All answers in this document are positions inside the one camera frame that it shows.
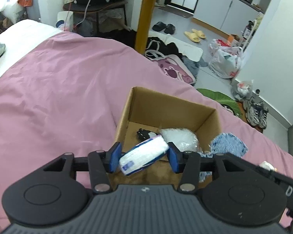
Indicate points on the yellow slipper right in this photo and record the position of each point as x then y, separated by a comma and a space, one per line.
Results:
200, 34

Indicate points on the black slipper right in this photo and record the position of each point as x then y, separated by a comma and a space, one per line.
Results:
170, 29

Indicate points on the yellow slipper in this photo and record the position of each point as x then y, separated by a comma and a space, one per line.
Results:
200, 34
192, 36

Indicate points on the brown cardboard box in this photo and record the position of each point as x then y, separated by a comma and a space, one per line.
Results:
152, 110

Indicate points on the small clear trash bag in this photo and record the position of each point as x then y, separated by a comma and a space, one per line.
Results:
242, 90

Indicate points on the pink bed sheet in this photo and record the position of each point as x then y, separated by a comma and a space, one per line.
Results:
68, 94

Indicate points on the white floor mat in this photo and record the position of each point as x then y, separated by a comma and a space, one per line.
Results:
192, 52

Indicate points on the green leaf cartoon rug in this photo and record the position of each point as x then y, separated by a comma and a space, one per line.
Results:
224, 100

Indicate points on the black white small soft item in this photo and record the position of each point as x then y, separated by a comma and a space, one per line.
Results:
144, 134

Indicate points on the dark wooden chair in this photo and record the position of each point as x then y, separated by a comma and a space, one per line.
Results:
92, 13

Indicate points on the yellow slipper left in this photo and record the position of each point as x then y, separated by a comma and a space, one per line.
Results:
192, 36

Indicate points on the large white red shopping bag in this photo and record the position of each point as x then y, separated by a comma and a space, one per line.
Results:
226, 61

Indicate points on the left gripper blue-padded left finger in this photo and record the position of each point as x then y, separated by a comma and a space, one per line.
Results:
100, 164

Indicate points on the white crumpled plastic ball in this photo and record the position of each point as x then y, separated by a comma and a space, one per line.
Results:
267, 166

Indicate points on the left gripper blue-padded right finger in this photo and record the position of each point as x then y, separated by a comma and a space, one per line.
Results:
187, 164

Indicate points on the round yellow-edged table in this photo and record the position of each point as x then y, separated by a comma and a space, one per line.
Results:
138, 12

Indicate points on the grey blue cloth on floor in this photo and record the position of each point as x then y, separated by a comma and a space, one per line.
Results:
194, 66

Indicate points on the black slipper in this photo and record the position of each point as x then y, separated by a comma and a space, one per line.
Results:
170, 29
159, 26

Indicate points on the clear bag of white filling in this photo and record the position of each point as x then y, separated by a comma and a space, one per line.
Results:
183, 138

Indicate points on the grey sneaker near wall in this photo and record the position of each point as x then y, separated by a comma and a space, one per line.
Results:
252, 112

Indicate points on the grey sneaker outer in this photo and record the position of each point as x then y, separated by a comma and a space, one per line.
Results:
262, 114

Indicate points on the black clothes pile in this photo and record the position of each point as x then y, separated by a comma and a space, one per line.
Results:
156, 48

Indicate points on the blue knitted cloth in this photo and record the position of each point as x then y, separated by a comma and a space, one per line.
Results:
225, 143

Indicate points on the blue white tissue pack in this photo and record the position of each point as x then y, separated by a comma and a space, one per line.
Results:
143, 155

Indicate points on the white kitchen cabinet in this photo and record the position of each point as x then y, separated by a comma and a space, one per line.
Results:
228, 16

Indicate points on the black slipper left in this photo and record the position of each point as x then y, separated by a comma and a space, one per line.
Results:
159, 26

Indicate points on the white small appliance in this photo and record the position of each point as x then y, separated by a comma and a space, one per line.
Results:
65, 21

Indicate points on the pink bear laptop bag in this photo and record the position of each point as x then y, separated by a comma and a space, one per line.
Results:
173, 67

